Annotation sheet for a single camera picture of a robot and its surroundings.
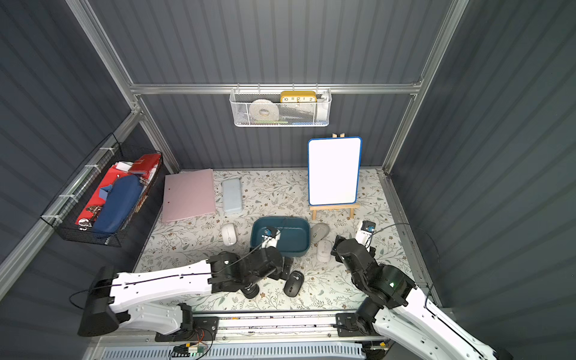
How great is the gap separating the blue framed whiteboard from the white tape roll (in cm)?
18

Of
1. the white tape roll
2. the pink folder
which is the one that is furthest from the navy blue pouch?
the white tape roll

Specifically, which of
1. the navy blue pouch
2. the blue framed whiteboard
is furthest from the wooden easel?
the navy blue pouch

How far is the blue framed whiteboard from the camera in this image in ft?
2.82

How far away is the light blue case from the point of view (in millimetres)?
1069

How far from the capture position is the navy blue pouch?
0.65 meters

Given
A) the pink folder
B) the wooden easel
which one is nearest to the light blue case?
the pink folder

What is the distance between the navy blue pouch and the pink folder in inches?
12.2

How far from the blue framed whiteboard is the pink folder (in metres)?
0.52

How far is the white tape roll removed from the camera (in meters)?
0.84

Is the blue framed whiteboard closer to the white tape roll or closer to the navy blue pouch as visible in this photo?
the white tape roll

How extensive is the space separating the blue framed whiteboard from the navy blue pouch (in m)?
0.62

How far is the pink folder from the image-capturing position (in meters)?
1.07
